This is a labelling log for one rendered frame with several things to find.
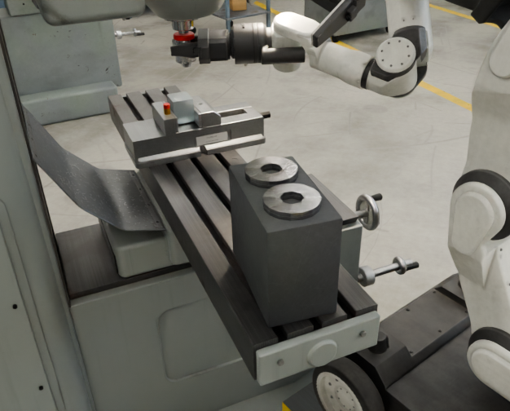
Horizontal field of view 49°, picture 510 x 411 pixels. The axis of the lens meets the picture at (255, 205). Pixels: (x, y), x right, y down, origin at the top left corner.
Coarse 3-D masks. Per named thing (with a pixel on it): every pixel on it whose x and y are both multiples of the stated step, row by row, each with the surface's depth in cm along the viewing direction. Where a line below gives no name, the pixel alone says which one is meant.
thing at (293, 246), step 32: (256, 160) 97; (288, 160) 97; (256, 192) 90; (288, 192) 88; (320, 192) 90; (256, 224) 86; (288, 224) 82; (320, 224) 83; (256, 256) 90; (288, 256) 84; (320, 256) 86; (256, 288) 94; (288, 288) 87; (320, 288) 89; (288, 320) 91
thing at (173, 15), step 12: (156, 0) 112; (168, 0) 112; (180, 0) 113; (192, 0) 114; (204, 0) 115; (216, 0) 116; (156, 12) 118; (168, 12) 116; (180, 12) 116; (192, 12) 117; (204, 12) 118
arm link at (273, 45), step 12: (252, 24) 124; (264, 24) 125; (264, 36) 123; (276, 36) 123; (264, 48) 123; (276, 48) 123; (288, 48) 123; (300, 48) 123; (264, 60) 123; (276, 60) 123; (288, 60) 123; (300, 60) 123; (288, 72) 130
